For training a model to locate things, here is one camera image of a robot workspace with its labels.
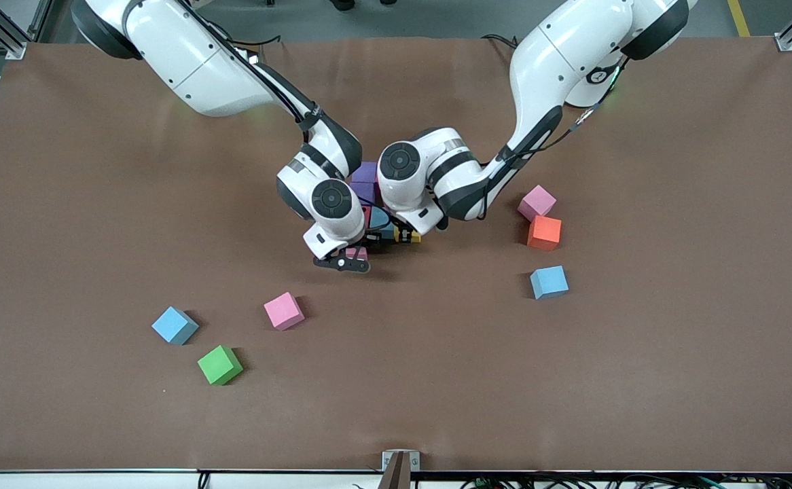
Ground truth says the blue foam block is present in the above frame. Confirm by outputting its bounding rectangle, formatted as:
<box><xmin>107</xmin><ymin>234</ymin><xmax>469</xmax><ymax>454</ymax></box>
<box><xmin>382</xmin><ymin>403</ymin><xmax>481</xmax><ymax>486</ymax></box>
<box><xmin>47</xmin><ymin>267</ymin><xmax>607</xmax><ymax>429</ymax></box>
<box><xmin>370</xmin><ymin>207</ymin><xmax>397</xmax><ymax>240</ymax></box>
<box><xmin>530</xmin><ymin>265</ymin><xmax>570</xmax><ymax>300</ymax></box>
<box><xmin>151</xmin><ymin>306</ymin><xmax>200</xmax><ymax>346</ymax></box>

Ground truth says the orange foam block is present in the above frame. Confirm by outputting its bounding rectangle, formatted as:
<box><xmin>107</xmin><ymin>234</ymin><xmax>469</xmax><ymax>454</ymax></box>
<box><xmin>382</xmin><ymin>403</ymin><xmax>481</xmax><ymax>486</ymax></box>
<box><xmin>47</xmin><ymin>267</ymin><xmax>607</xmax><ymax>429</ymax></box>
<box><xmin>527</xmin><ymin>216</ymin><xmax>562</xmax><ymax>251</ymax></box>

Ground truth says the green foam block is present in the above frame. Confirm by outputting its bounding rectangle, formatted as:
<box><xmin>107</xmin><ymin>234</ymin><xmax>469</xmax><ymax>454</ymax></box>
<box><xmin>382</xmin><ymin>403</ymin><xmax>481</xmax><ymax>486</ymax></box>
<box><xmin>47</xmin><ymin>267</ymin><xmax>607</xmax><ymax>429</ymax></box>
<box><xmin>197</xmin><ymin>344</ymin><xmax>244</xmax><ymax>386</ymax></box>

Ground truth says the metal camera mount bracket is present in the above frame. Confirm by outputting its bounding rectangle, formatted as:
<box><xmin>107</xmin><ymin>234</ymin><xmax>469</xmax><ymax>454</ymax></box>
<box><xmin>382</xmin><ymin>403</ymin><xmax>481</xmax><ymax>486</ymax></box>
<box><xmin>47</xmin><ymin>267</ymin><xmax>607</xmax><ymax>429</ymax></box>
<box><xmin>381</xmin><ymin>450</ymin><xmax>421</xmax><ymax>489</ymax></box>

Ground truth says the brown table mat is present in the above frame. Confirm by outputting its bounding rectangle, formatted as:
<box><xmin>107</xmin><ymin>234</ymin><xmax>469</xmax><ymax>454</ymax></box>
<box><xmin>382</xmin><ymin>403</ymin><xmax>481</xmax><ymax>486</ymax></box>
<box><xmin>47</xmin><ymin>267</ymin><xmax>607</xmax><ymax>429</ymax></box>
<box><xmin>0</xmin><ymin>35</ymin><xmax>792</xmax><ymax>473</ymax></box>

